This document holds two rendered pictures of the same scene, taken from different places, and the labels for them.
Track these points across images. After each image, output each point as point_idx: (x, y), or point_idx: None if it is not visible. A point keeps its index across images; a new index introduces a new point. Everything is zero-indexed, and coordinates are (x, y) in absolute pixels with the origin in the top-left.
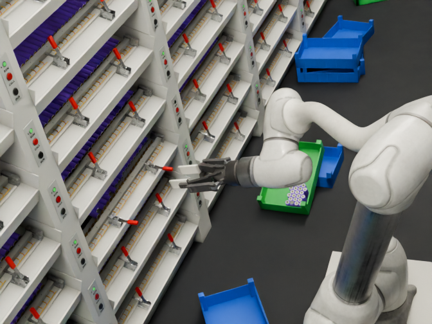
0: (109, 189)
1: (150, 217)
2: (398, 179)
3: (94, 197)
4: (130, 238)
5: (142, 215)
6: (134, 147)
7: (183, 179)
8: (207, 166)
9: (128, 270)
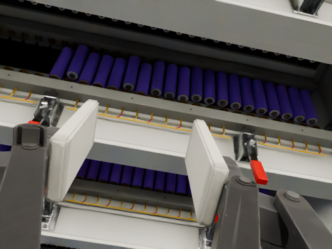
0: (137, 82)
1: (178, 218)
2: None
3: None
4: (113, 196)
5: (171, 200)
6: (223, 24)
7: (76, 126)
8: (227, 233)
9: None
